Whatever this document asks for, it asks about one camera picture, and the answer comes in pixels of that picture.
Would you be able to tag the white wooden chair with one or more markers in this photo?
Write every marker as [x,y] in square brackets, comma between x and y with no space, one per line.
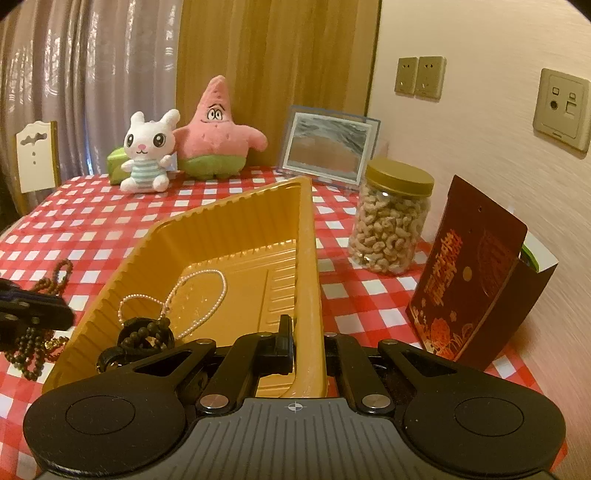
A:
[38,168]

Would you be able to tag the red checkered tablecloth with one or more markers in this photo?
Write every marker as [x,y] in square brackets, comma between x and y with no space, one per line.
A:
[90,222]

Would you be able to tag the double wall socket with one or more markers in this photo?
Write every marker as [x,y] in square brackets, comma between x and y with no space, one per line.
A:
[421,76]

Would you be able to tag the cashew jar gold lid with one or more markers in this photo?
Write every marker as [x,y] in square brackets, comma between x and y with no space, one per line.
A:
[393,206]

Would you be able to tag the grey sheer curtain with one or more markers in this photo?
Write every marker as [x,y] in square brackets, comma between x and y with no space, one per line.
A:
[87,66]

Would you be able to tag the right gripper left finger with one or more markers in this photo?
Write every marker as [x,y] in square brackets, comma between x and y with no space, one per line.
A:
[237,369]

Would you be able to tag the pink starfish plush toy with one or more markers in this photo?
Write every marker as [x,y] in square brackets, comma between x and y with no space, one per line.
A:
[211,145]

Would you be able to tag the brown wooden door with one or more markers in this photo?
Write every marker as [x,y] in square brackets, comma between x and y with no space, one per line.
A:
[277,54]

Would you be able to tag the yellow plastic tray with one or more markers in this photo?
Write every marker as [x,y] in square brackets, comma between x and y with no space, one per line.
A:
[218,272]

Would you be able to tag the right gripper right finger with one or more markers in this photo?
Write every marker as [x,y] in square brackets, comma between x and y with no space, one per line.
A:
[356,377]

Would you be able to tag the silver picture frame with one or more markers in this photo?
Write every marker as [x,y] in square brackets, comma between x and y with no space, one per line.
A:
[331,147]

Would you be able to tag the white bunny plush toy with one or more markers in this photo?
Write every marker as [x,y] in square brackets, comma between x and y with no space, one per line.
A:
[149,146]

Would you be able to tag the wall network outlet plate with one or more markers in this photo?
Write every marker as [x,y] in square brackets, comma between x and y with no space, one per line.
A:
[563,108]

